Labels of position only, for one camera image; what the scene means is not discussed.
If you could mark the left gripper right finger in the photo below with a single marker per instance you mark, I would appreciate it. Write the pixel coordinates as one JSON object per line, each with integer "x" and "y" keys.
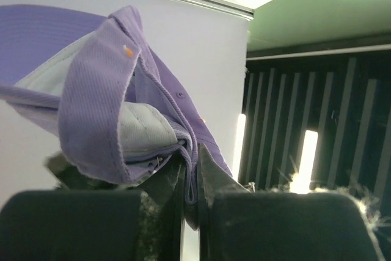
{"x": 238, "y": 224}

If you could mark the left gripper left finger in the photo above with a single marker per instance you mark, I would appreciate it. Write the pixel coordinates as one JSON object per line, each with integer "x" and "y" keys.
{"x": 127, "y": 223}

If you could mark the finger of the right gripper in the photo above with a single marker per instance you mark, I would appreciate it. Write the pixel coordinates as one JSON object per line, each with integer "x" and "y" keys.
{"x": 69, "y": 178}

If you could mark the purple baseball cap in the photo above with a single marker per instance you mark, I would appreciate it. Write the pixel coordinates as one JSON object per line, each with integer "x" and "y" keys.
{"x": 95, "y": 83}

